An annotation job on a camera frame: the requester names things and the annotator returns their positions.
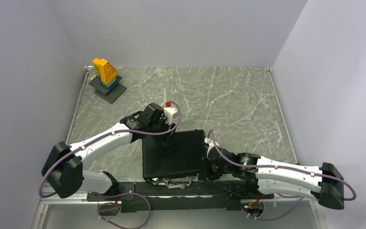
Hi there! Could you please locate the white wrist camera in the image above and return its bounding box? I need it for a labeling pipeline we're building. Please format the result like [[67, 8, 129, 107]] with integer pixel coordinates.
[[204, 137, 219, 157], [163, 102, 179, 125]]

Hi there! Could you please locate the black front mounting rail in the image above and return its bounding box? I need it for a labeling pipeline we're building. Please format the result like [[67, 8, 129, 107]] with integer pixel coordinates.
[[87, 180, 274, 213]]

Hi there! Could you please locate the grey toy brick baseplate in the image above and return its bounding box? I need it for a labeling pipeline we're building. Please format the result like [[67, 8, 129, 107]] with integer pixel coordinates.
[[88, 74, 127, 104]]

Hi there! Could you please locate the purple loop cable front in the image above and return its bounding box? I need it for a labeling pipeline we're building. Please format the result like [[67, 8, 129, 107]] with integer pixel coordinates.
[[97, 192, 152, 229]]

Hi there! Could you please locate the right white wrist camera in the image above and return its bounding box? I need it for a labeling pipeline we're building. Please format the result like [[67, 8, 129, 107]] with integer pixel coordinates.
[[204, 137, 219, 157]]

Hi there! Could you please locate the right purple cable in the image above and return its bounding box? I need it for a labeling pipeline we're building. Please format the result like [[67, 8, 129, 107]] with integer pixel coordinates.
[[207, 129, 357, 221]]

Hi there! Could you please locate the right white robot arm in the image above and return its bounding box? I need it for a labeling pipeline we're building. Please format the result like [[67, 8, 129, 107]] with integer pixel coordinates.
[[198, 138, 345, 210]]

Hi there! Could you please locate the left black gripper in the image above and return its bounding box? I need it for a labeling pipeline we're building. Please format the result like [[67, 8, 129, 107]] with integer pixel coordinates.
[[148, 115, 177, 146]]

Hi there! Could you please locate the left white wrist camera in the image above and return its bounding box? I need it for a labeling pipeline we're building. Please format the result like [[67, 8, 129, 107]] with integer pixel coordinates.
[[163, 102, 179, 125]]

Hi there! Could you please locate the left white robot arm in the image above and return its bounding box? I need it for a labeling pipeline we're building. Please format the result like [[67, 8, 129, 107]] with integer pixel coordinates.
[[38, 101, 182, 200]]

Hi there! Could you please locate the yellow toy brick tower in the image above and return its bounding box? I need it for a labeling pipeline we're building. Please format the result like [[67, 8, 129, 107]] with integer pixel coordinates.
[[92, 58, 119, 89]]

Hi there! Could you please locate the black poker chip case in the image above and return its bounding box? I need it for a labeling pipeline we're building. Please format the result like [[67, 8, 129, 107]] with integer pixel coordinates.
[[142, 129, 207, 189]]

